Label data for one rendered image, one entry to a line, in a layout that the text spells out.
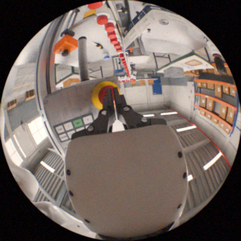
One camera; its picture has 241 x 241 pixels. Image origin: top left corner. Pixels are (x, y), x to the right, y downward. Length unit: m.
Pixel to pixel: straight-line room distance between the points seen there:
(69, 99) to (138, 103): 7.75
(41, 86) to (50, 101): 0.04
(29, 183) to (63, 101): 0.40
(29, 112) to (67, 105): 5.55
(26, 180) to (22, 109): 5.29
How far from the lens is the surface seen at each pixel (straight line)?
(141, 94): 7.78
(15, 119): 5.50
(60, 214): 0.30
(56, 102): 0.16
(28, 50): 0.72
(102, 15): 0.30
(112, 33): 0.35
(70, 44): 0.19
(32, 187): 0.45
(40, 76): 0.19
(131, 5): 0.49
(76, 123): 0.15
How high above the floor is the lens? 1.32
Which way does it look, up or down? 22 degrees up
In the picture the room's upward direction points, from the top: 170 degrees clockwise
